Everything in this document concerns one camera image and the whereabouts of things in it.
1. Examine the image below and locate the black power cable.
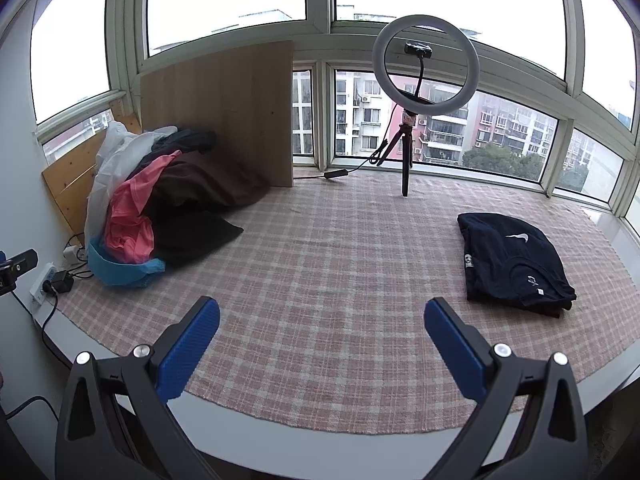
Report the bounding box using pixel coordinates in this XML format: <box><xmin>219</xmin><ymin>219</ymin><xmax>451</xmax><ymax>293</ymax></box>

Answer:
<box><xmin>10</xmin><ymin>287</ymin><xmax>61</xmax><ymax>361</ymax></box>

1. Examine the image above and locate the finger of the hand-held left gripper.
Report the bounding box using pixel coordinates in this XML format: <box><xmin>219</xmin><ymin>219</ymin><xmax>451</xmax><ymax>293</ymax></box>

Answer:
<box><xmin>0</xmin><ymin>249</ymin><xmax>39</xmax><ymax>296</ymax></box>

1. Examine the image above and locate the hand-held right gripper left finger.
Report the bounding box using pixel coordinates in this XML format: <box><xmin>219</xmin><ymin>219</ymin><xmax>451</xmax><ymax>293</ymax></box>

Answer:
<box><xmin>55</xmin><ymin>296</ymin><xmax>221</xmax><ymax>480</ymax></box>

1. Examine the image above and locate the white ring light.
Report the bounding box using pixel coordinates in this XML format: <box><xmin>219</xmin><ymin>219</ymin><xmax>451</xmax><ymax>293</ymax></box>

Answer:
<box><xmin>372</xmin><ymin>14</ymin><xmax>481</xmax><ymax>116</ymax></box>

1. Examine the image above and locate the black power adapter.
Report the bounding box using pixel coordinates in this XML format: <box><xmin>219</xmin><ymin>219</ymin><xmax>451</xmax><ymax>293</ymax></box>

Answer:
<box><xmin>45</xmin><ymin>270</ymin><xmax>75</xmax><ymax>295</ymax></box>

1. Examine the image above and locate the pink garment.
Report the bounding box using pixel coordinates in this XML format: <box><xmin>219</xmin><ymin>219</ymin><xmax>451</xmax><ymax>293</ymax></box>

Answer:
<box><xmin>102</xmin><ymin>150</ymin><xmax>183</xmax><ymax>265</ymax></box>

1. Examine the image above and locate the pink plaid mat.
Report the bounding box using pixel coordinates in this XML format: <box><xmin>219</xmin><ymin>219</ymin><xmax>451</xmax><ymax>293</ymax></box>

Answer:
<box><xmin>55</xmin><ymin>167</ymin><xmax>626</xmax><ymax>433</ymax></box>

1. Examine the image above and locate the pine wood panel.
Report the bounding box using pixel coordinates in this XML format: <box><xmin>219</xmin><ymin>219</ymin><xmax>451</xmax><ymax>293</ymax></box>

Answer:
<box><xmin>41</xmin><ymin>99</ymin><xmax>143</xmax><ymax>243</ymax></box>

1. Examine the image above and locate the light blue garment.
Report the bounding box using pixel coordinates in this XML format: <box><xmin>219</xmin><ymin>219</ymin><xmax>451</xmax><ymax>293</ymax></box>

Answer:
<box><xmin>87</xmin><ymin>237</ymin><xmax>166</xmax><ymax>287</ymax></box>

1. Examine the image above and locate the folded navy t-shirt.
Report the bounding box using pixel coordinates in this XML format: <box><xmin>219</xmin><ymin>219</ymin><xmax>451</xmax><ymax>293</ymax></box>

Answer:
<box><xmin>457</xmin><ymin>212</ymin><xmax>577</xmax><ymax>318</ymax></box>

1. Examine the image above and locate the pile of mixed clothes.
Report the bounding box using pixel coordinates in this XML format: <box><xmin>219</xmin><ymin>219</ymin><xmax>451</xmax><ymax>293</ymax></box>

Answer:
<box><xmin>135</xmin><ymin>127</ymin><xmax>218</xmax><ymax>176</ymax></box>

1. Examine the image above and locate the black phone holder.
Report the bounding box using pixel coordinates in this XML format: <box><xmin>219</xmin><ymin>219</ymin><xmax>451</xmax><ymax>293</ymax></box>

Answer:
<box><xmin>404</xmin><ymin>41</ymin><xmax>434</xmax><ymax>106</ymax></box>

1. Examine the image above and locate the black garment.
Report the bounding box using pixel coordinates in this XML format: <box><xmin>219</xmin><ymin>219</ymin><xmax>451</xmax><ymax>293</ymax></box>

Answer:
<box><xmin>145</xmin><ymin>209</ymin><xmax>245</xmax><ymax>268</ymax></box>

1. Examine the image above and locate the white shirt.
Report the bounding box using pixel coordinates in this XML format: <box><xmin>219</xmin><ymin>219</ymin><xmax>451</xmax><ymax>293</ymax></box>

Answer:
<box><xmin>84</xmin><ymin>120</ymin><xmax>178</xmax><ymax>261</ymax></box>

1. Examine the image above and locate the light wooden board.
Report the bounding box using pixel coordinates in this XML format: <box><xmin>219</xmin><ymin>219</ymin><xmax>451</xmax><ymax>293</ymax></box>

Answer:
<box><xmin>139</xmin><ymin>40</ymin><xmax>295</xmax><ymax>189</ymax></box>

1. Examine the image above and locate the white power strip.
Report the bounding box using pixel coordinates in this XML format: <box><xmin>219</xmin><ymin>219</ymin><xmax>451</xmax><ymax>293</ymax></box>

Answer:
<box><xmin>30</xmin><ymin>262</ymin><xmax>56</xmax><ymax>306</ymax></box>

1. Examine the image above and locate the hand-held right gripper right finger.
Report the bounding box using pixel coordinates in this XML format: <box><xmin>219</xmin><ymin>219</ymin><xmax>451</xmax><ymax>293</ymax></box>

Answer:
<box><xmin>424</xmin><ymin>297</ymin><xmax>591</xmax><ymax>480</ymax></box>

